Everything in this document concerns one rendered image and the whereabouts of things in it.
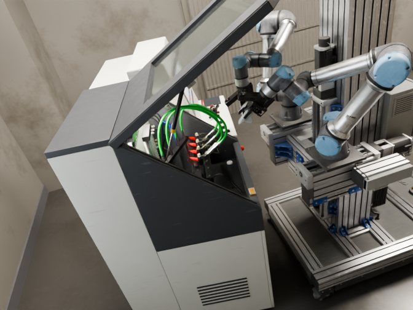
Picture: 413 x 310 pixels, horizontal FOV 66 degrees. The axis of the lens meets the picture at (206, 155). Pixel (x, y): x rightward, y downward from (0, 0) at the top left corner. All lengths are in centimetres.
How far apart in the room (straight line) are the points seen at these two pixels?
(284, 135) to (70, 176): 133
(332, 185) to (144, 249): 106
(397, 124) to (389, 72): 79
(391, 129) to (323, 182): 54
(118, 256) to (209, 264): 50
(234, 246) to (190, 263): 27
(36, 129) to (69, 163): 241
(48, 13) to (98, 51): 62
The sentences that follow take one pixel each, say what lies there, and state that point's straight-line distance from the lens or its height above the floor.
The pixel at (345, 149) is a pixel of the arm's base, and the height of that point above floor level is 109.
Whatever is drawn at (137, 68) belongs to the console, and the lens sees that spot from 199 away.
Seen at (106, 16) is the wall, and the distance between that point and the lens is 409.
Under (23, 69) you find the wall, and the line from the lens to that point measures 365.
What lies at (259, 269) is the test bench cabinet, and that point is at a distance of 198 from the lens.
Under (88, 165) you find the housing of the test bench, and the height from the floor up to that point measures 140.
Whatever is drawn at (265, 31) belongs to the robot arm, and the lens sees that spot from 209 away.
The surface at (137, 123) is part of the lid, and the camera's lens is 129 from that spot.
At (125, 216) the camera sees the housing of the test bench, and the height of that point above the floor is 108.
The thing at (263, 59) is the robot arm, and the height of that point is 153.
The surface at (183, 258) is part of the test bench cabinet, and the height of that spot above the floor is 70.
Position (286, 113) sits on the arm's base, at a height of 109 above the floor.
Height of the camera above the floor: 209
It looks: 33 degrees down
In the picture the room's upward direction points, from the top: 13 degrees counter-clockwise
